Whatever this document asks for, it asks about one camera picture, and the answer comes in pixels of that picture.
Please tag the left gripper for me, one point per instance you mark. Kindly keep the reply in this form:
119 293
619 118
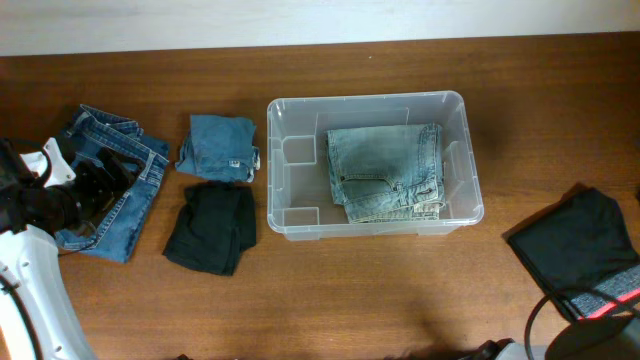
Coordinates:
104 194

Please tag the black garment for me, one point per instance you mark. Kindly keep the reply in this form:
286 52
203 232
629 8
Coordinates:
213 229

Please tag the light blue jeans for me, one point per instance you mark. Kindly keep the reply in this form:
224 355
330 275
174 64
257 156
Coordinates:
387 173

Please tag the black shorts with red waistband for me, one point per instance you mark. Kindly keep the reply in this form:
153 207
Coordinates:
582 241

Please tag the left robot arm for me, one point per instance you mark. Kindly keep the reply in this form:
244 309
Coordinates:
44 192

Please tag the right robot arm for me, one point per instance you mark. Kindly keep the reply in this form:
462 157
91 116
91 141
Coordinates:
607 338

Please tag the dark blue folded jeans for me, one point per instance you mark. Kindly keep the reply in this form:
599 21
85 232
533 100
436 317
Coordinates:
91 130

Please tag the small blue folded garment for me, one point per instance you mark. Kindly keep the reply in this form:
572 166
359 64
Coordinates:
219 148

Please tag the clear plastic storage bin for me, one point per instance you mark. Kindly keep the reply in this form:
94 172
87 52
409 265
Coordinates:
300 204

